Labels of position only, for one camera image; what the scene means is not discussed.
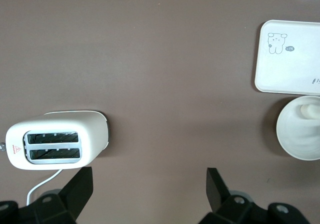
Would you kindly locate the cream rabbit print tray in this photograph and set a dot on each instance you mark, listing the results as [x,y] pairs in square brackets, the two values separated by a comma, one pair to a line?
[287,69]

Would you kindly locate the cream two-slot toaster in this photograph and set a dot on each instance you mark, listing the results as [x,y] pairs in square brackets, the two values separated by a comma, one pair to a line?
[92,126]

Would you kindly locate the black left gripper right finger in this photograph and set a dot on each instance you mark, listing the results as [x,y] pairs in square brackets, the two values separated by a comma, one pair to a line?
[220,199]

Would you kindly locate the brown table cloth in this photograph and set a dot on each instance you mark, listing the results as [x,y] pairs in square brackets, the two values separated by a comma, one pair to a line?
[162,71]

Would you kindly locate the cream round plate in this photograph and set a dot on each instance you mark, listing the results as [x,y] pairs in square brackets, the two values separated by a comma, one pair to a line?
[297,139]

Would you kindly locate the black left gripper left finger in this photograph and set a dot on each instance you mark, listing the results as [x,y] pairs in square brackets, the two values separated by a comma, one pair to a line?
[75,196]

